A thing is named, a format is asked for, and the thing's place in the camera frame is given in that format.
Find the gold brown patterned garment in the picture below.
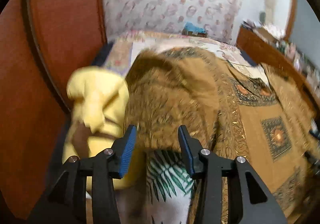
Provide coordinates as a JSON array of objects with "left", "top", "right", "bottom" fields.
[{"left": 125, "top": 47, "right": 319, "bottom": 223}]

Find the floral leaf bed cover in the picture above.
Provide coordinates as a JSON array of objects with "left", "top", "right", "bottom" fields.
[{"left": 85, "top": 29, "right": 271, "bottom": 224}]

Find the yellow plush toy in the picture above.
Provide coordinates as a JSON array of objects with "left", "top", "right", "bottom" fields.
[{"left": 61, "top": 65, "right": 148, "bottom": 192}]

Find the wooden sideboard cabinet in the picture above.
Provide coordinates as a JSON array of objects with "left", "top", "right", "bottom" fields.
[{"left": 236, "top": 26, "right": 319, "bottom": 113}]

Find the blue item on box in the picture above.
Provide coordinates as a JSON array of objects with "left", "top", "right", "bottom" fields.
[{"left": 182, "top": 22, "right": 208, "bottom": 38}]

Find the cardboard box with floral cloth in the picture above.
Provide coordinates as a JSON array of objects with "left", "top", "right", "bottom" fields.
[{"left": 253, "top": 24, "right": 285, "bottom": 43}]

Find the brown louvered wardrobe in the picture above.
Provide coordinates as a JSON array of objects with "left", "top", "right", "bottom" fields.
[{"left": 1, "top": 0, "right": 107, "bottom": 223}]

